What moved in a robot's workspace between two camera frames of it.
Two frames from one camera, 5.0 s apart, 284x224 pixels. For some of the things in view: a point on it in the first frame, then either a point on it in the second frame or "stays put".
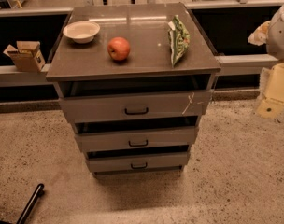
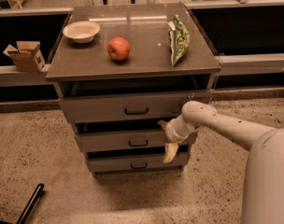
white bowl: (81, 32) stays put
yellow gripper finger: (258, 37) -> (163, 123)
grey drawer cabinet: (134, 92) stays put
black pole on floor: (39, 192) stays put
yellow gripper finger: (271, 108) -> (170, 148)
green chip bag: (177, 38) stays put
